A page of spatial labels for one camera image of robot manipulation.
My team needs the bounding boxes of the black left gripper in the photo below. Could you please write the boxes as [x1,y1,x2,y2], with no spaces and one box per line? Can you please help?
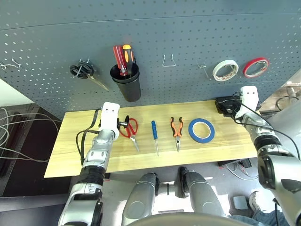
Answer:
[117,114,131,129]

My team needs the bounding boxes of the orange and black pliers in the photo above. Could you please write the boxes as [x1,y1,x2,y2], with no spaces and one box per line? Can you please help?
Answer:
[170,116,184,153]

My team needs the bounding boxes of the blue tape roll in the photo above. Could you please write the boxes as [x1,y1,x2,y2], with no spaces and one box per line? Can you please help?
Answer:
[188,118,215,144]

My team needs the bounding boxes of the grey robot pelvis link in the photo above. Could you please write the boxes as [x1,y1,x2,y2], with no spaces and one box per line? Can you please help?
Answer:
[155,182,186,196]

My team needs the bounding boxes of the grey metal pegboard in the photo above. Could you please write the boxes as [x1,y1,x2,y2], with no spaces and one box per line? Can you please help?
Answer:
[0,0,301,121]

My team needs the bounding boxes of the black plastic cup holder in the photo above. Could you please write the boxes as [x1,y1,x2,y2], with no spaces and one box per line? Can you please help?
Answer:
[110,63,142,103]

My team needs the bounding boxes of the orange and black screwdriver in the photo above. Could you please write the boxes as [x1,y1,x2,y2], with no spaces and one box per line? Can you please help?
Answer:
[122,44,135,75]

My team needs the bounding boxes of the grey robot left leg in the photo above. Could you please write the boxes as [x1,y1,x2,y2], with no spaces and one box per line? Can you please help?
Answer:
[121,172,159,226]

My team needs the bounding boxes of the grey robot leg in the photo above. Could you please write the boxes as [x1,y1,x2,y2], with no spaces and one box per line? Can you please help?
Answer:
[179,166,226,218]
[121,172,159,226]

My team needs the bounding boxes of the metal double peg hook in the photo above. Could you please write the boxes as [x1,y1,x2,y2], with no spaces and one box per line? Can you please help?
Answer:
[197,61,210,80]

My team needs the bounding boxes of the grey robot right leg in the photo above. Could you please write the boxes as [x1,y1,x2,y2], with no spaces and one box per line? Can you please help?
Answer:
[179,166,226,218]

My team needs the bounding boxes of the grey robot torso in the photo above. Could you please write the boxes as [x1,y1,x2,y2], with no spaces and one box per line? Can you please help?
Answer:
[128,211,236,226]

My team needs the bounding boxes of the white tape roll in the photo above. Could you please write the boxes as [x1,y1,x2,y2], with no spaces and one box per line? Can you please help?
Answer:
[213,59,239,82]

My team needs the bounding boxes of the black power adapter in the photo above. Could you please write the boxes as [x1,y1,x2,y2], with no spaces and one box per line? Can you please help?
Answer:
[239,159,253,169]

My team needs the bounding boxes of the grey floor pedal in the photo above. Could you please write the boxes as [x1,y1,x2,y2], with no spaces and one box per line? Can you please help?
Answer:
[232,195,249,211]

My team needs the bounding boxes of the red tape roll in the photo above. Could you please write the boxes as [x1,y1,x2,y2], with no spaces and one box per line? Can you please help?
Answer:
[242,57,270,80]

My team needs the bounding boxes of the person's white sneaker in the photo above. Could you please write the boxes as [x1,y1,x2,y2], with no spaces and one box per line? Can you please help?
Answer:
[249,190,273,214]

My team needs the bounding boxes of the person's blue jeans leg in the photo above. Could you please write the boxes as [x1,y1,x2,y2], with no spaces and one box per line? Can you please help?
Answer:
[229,209,292,226]

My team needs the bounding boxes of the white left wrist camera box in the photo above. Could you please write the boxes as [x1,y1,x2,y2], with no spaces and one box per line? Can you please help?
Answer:
[98,102,120,138]

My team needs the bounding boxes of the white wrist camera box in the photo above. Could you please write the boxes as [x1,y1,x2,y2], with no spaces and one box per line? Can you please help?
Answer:
[236,86,260,118]
[98,102,120,138]

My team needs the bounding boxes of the red-handled scissors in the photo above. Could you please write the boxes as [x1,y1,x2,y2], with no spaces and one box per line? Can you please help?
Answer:
[119,117,141,153]

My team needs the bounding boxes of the blue-handled screwdriver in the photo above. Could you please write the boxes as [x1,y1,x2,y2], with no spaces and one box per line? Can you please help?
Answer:
[151,120,160,157]

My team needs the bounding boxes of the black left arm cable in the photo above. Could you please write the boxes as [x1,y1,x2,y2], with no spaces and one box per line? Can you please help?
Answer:
[75,108,103,165]

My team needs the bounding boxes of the black-handled scissors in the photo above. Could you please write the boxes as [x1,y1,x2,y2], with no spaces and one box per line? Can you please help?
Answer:
[70,60,110,92]

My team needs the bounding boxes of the wire loop pliers hook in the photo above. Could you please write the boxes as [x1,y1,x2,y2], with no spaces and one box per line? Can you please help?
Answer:
[162,54,177,68]

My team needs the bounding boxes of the white cables under table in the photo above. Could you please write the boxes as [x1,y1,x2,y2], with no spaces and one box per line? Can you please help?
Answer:
[224,160,259,181]

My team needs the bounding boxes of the grey floor cable bundle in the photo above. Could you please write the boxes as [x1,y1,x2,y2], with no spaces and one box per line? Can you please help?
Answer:
[0,107,62,163]

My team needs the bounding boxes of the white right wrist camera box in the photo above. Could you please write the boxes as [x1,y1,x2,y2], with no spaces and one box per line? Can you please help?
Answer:
[236,86,260,118]

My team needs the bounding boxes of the black cable loop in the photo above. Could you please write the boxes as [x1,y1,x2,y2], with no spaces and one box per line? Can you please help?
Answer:
[276,95,301,112]

